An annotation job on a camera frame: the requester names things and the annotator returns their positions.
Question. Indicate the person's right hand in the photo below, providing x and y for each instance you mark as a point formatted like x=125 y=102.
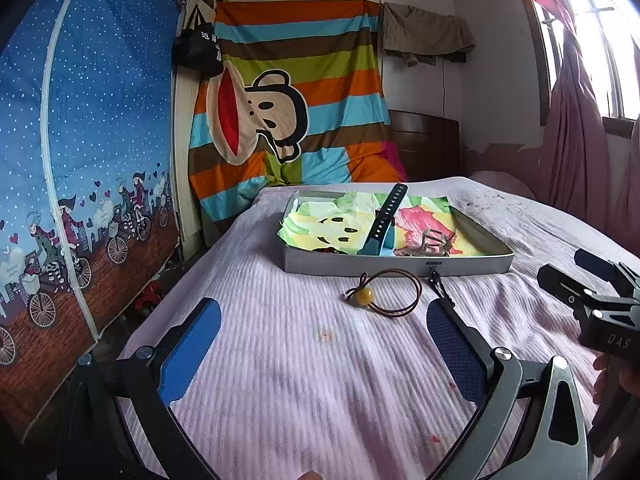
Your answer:
x=628 y=378

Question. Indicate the black hanging bag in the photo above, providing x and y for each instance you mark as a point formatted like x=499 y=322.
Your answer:
x=197 y=48

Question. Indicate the brown hair tie yellow bead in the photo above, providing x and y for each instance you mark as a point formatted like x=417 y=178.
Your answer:
x=390 y=293

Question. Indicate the window with wooden frame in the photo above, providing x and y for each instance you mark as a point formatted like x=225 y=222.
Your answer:
x=606 y=35

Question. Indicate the pink window curtain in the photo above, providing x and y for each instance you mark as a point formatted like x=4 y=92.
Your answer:
x=574 y=164

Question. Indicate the pink pillow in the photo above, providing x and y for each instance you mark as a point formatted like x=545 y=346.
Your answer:
x=503 y=182

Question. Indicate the colourful flower paper liner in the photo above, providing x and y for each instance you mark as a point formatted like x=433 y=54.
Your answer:
x=342 y=224

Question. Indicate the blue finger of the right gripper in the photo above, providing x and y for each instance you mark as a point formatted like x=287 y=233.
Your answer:
x=622 y=278

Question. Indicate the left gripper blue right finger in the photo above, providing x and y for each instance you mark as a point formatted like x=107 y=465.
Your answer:
x=455 y=343

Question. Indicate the blue bicycle print wardrobe cover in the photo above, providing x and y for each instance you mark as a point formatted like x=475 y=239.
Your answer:
x=86 y=212

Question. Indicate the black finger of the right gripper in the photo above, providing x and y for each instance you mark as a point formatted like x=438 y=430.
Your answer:
x=566 y=289

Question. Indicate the striped monkey print blanket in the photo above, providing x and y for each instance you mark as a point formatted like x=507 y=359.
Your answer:
x=298 y=101

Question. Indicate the pink striped bed sheet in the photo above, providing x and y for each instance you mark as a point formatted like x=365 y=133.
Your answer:
x=298 y=380

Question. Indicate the silver claw hair clip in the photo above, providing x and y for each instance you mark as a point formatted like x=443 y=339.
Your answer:
x=434 y=243

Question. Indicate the olive cloth hanging on wall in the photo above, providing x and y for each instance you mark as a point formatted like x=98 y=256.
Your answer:
x=421 y=36

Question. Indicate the grey metal tray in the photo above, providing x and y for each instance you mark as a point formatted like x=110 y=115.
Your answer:
x=497 y=259

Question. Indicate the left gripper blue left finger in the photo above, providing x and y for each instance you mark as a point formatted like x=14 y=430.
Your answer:
x=184 y=348

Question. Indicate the blue smart watch band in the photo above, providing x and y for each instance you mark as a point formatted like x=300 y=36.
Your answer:
x=383 y=219

